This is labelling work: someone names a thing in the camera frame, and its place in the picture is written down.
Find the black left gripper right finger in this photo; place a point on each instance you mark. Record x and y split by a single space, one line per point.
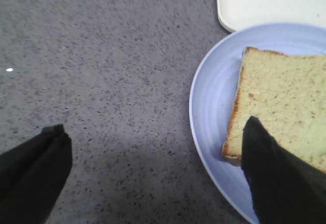
284 188

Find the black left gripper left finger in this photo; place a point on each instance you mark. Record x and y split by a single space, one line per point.
33 175

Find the bread slice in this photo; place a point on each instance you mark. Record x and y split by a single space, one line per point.
287 94

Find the light blue round plate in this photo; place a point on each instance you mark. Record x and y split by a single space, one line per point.
213 90

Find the white rectangular tray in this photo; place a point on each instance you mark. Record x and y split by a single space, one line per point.
234 15

